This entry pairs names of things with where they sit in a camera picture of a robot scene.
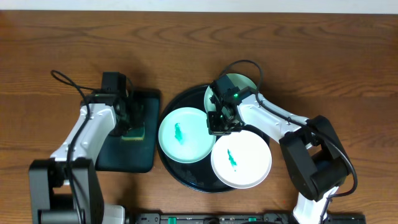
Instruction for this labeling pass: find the green yellow sponge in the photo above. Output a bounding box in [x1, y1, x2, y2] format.
[121, 126, 146, 141]

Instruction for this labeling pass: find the white plate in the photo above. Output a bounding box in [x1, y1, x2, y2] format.
[211, 131, 272, 189]

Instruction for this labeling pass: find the mint plate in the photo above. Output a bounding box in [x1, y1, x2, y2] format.
[204, 73, 256, 112]
[158, 107, 216, 164]

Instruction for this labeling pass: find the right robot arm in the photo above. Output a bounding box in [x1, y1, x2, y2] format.
[206, 75, 358, 223]

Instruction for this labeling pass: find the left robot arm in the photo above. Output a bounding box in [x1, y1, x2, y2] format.
[28, 70, 142, 224]

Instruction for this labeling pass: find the black rectangular tray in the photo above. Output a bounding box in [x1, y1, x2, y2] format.
[95, 88, 160, 173]

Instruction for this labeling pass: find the black round tray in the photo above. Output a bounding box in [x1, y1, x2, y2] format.
[157, 85, 270, 193]

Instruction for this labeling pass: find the mint plate top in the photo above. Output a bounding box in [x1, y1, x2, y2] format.
[204, 73, 256, 112]

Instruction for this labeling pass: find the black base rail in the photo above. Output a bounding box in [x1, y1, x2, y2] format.
[124, 211, 366, 224]

